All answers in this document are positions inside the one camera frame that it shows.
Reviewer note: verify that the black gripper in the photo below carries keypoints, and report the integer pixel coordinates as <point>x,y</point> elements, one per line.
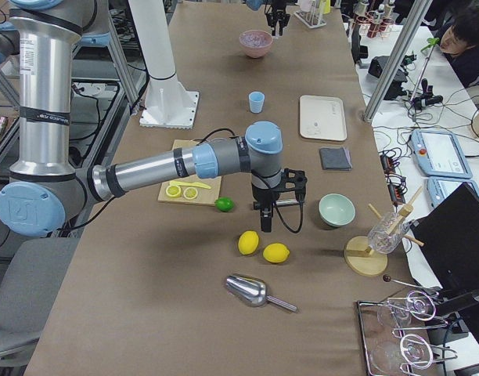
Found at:
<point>261,194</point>
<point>278,8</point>

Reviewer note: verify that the pile of clear ice cubes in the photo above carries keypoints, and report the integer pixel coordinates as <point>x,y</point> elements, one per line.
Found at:
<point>255,39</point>

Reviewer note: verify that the light blue cup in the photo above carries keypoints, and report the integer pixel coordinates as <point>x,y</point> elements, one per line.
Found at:
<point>256,101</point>

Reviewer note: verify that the metal ice scoop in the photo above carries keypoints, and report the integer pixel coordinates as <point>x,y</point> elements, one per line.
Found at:
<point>254,292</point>

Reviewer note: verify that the pink bowl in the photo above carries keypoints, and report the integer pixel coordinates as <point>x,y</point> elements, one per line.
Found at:
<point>256,53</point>

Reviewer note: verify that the test tube rack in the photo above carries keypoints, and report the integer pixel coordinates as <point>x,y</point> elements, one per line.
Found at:
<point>310,13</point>

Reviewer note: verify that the green lime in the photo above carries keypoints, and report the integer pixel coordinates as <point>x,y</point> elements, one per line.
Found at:
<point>224,204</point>

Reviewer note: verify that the whole yellow lemon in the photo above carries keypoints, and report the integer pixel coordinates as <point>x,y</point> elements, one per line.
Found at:
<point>276,253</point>
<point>248,242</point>

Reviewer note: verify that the wooden cutting board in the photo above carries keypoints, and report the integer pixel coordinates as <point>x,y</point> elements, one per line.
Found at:
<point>205,197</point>

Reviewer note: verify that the mint green bowl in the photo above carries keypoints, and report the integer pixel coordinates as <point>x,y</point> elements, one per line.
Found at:
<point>336,210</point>

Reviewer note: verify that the grey folded cloth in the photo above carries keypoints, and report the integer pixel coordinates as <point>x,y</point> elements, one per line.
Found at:
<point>335,158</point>

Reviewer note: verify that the upper lemon half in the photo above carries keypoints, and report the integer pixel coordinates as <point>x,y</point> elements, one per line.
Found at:
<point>173,191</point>

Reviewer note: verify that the yellow plastic knife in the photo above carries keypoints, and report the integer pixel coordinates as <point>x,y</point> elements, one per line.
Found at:
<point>190,184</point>

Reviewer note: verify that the cream rabbit tray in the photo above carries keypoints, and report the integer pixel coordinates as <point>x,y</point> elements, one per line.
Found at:
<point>322,118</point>

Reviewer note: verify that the wooden glass stand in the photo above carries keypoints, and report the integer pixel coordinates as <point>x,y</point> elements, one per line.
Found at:
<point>367,255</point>

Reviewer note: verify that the clear patterned glass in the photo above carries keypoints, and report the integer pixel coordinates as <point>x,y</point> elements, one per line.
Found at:
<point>387,234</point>

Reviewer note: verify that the lower teach pendant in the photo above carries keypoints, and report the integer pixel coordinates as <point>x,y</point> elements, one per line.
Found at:
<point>439,188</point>

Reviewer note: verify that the teach pendant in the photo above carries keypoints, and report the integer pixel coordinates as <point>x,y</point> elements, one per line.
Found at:
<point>439,154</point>
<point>439,188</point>

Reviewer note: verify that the upper teach pendant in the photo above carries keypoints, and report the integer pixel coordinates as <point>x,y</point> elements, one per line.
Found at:
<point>439,154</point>

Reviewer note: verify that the person in dark clothes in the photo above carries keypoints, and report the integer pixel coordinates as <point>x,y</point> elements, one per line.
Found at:
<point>459,42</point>

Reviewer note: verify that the metal glass rack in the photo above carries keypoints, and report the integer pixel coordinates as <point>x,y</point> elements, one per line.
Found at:
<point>394,334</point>

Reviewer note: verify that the black monitor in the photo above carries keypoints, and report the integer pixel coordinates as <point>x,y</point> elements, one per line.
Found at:
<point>451,241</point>

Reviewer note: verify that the grey office chair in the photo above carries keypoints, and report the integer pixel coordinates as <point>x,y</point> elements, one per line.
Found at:
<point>27,294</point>

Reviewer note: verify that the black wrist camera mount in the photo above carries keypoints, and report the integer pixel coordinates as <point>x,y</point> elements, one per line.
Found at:
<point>293,181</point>

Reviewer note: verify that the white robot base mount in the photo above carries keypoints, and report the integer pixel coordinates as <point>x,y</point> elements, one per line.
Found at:
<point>167,103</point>

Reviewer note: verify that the aluminium frame post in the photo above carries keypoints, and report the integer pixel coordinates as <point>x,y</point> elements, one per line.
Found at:
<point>414,19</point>

